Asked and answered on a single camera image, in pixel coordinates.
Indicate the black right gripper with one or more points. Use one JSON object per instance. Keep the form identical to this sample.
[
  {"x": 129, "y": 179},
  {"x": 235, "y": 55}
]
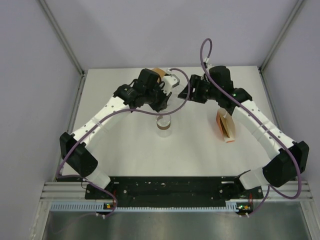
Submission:
[{"x": 195, "y": 81}]

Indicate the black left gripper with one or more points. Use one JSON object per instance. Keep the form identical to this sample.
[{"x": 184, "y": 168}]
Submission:
[{"x": 162, "y": 103}]

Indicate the brown paper coffee filter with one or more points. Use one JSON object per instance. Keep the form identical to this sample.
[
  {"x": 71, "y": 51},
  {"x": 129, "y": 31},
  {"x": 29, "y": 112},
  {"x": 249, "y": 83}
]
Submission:
[{"x": 159, "y": 71}]

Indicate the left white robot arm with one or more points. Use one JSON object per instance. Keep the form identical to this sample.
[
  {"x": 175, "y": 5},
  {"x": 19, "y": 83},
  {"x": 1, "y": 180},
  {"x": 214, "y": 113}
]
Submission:
[{"x": 153, "y": 87}]

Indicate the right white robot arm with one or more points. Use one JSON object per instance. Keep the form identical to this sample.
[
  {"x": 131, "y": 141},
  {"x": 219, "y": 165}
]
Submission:
[{"x": 288, "y": 158}]

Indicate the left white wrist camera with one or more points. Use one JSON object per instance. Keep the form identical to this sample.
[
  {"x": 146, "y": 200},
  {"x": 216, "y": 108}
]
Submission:
[{"x": 170, "y": 81}]

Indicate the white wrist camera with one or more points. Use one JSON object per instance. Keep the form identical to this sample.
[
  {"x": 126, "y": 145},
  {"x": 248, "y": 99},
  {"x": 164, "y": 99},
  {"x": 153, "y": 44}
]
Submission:
[
  {"x": 170, "y": 81},
  {"x": 206, "y": 63}
]

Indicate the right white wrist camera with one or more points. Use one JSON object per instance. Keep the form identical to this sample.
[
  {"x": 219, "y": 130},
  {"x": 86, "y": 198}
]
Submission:
[{"x": 206, "y": 63}]

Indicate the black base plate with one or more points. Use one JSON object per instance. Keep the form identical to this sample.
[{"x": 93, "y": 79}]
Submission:
[{"x": 179, "y": 191}]

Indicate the grey cable duct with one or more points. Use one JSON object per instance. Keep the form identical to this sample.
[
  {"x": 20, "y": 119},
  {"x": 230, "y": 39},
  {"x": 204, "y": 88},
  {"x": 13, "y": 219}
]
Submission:
[{"x": 103, "y": 207}]

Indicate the aluminium frame rail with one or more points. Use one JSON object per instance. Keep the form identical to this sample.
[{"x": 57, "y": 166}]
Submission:
[{"x": 60, "y": 35}]

